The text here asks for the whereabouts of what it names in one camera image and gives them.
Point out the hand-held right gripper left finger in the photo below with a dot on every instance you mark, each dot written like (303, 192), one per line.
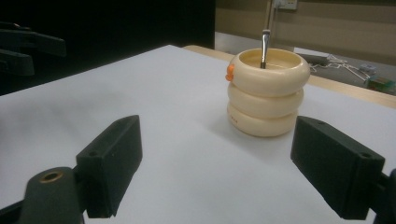
(109, 165)

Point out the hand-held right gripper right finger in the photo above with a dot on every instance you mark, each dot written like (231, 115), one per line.
(336, 168)

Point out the cream ribbed round holder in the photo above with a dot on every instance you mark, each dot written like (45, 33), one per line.
(264, 105)

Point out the colourful plastic bag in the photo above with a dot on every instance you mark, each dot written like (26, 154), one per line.
(381, 84)

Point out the grey power strip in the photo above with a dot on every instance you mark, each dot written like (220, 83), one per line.
(313, 58)

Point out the white wall outlet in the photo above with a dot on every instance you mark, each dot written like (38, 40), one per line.
(286, 3)

